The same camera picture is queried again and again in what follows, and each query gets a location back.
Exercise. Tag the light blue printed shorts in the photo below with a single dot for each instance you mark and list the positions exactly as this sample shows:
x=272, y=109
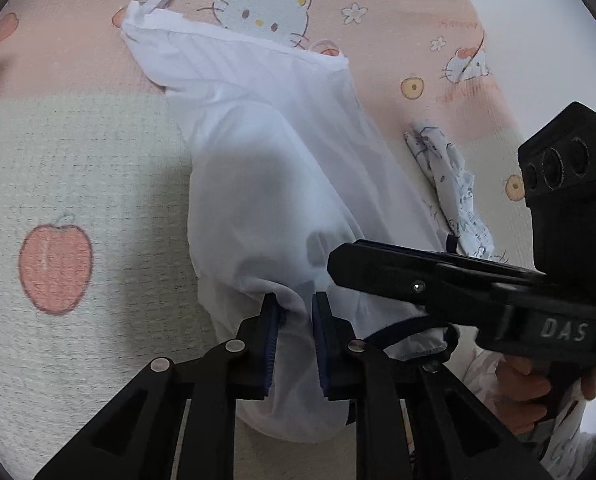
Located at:
x=453, y=195

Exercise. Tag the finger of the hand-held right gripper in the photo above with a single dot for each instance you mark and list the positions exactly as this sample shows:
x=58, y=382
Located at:
x=478, y=265
x=388, y=280

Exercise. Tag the person's printed pyjama top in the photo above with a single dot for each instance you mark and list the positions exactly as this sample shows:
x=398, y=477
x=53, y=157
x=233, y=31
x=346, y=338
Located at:
x=478, y=370

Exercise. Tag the person's right forearm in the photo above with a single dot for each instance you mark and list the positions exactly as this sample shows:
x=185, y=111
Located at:
x=563, y=445

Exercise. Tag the person's right hand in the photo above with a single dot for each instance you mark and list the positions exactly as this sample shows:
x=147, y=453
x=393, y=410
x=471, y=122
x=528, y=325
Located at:
x=520, y=395

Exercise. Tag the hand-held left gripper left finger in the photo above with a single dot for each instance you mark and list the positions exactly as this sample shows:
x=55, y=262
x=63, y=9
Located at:
x=272, y=350

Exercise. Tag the pink and cream printed blanket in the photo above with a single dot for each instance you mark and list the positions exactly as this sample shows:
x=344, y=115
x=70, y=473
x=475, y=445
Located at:
x=78, y=160

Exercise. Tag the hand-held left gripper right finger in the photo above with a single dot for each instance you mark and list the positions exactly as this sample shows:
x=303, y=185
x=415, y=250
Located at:
x=320, y=345

